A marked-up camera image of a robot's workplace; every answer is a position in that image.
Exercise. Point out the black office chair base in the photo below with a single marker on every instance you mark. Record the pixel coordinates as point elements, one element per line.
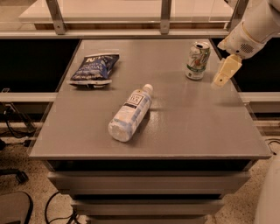
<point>15,207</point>

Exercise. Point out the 7up soda can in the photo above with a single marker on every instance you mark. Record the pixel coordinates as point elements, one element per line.
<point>197,60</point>

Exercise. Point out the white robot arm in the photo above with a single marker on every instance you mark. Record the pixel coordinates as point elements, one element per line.
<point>263,22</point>

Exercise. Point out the middle metal bracket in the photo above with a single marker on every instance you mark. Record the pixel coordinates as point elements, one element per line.
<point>165,16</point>

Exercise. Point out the right metal bracket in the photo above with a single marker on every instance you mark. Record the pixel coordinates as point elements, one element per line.
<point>239,9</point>

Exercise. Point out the white plastic water bottle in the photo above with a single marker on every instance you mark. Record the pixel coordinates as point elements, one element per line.
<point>125,122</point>

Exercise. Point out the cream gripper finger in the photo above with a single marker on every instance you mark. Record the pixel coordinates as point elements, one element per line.
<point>228,67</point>

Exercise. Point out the blue chip bag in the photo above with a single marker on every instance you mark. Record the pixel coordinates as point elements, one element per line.
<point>94,70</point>

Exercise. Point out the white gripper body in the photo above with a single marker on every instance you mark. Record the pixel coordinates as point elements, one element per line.
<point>240,40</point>

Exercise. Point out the grey drawer cabinet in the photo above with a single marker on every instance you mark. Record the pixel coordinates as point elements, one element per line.
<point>195,146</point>

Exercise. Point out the metal bracket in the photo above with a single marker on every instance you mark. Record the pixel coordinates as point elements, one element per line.
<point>57,19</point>
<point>239,9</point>
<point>165,16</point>

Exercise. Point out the left metal bracket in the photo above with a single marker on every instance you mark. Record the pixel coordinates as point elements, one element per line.
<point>57,19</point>

